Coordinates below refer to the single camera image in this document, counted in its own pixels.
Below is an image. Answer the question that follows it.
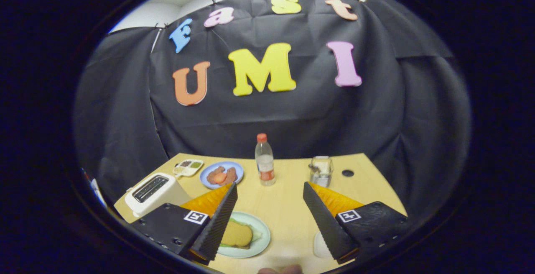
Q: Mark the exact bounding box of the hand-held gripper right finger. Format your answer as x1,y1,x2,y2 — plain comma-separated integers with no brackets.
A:
303,181,409,265

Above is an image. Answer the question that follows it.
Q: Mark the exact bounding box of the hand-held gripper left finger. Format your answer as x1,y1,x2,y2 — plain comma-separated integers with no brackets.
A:
130,182,239,266

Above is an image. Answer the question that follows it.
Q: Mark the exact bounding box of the round-topped brown bread slice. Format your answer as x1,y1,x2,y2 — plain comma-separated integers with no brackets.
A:
220,221,254,248

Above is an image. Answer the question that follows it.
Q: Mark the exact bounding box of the green lettuce leaf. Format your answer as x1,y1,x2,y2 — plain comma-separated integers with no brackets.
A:
220,218,263,248

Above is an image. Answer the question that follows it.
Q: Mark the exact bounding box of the small white dish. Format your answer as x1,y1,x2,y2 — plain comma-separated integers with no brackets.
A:
313,231,335,259

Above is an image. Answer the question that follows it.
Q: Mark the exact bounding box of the pale green plate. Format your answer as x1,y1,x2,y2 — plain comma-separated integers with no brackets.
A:
217,211,271,259

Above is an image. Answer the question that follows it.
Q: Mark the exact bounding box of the white toaster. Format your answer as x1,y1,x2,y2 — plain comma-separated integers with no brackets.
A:
124,172,193,218

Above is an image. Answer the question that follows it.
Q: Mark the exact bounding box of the blue plate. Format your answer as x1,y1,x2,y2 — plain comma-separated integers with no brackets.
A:
199,161,245,189

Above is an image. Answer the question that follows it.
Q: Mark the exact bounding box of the white divided seasoning tray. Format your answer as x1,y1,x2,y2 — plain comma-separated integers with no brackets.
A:
173,159,204,178

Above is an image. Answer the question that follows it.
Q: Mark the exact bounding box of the clear bottle with red cap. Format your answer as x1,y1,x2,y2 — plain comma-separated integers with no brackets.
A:
255,133,276,187

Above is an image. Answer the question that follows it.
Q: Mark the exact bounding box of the metal wire utensil basket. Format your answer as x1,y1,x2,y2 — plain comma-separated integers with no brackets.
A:
309,156,334,188

